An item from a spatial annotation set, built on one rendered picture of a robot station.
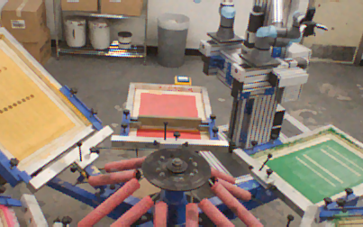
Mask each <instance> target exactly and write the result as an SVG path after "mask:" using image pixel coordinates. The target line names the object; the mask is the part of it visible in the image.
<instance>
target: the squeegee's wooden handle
mask: <svg viewBox="0 0 363 227"><path fill-rule="evenodd" d="M165 121H167V122H168V125H167V127H181V128H196V129H197V130H198V126H199V125H202V117H178V116H166V115H152V114H139V116H138V122H141V126H142V125H154V126H165V125H164V124H163V122H165Z"/></svg>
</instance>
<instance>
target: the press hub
mask: <svg viewBox="0 0 363 227"><path fill-rule="evenodd" d="M141 170H142V173H143V175H144V177H145V178H147V181H149V182H150V183H151V184H152V185H154V186H157V187H158V188H160V189H165V191H164V192H163V196H162V202H163V203H166V204H167V205H168V209H167V227H186V205H187V204H191V195H186V193H185V192H188V191H192V190H194V189H198V188H199V187H201V186H204V184H206V183H207V181H208V180H209V179H210V178H211V167H210V164H209V163H208V161H207V160H206V159H205V158H204V157H202V156H201V155H199V154H198V153H195V152H193V151H192V150H186V149H182V148H165V149H161V150H155V151H154V152H152V153H150V154H149V156H147V158H145V159H144V161H143V162H142V165H141ZM152 201H153V202H154V203H155V204H156V203H158V202H160V194H159V195H158V196H156V197H155V198H154V199H153V200H152ZM155 204H154V206H153V207H152V211H151V214H147V213H144V214H143V215H142V216H141V217H140V218H138V220H137V221H135V222H134V223H133V224H131V225H130V227H135V226H139V225H141V224H143V223H146V222H149V221H152V223H153V224H154V221H155ZM198 225H200V226H203V227H213V221H211V219H210V218H208V216H207V215H205V213H204V212H202V213H200V214H198Z"/></svg>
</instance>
